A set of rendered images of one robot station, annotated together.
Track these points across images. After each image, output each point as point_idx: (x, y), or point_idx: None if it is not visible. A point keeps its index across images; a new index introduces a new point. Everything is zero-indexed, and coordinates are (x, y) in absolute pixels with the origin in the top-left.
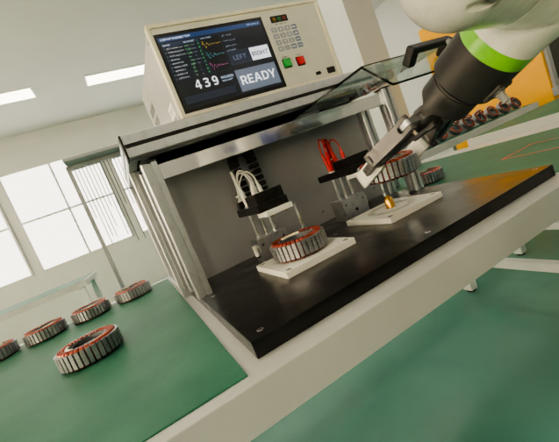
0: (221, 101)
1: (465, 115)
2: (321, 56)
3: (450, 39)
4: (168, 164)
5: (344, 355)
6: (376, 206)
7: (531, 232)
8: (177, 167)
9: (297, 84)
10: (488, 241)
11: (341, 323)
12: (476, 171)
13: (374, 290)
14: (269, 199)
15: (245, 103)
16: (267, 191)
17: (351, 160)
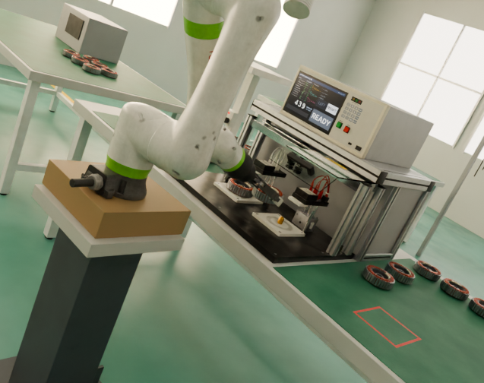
0: (297, 116)
1: (237, 179)
2: (359, 137)
3: (246, 150)
4: (255, 121)
5: (166, 188)
6: (311, 235)
7: (224, 243)
8: (256, 125)
9: (333, 139)
10: (210, 221)
11: (172, 182)
12: (359, 289)
13: (188, 192)
14: (257, 166)
15: (297, 125)
16: (259, 162)
17: (297, 190)
